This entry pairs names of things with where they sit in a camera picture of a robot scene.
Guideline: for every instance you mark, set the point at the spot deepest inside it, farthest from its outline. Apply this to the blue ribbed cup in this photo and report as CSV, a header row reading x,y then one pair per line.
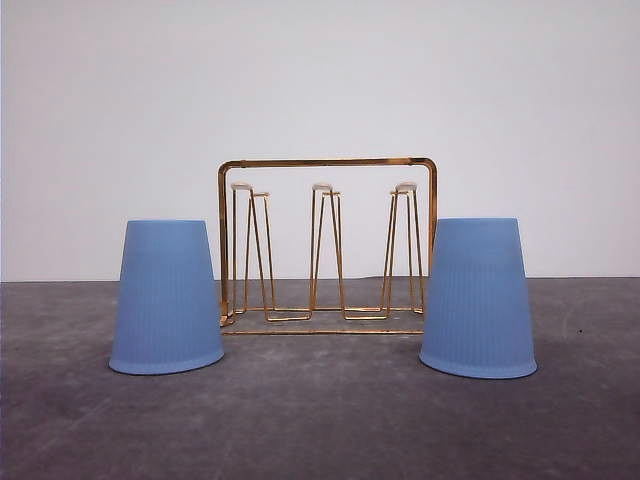
x,y
477,318
166,316

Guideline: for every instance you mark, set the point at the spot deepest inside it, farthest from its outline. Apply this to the gold wire cup rack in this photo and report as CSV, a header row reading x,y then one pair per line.
x,y
254,302

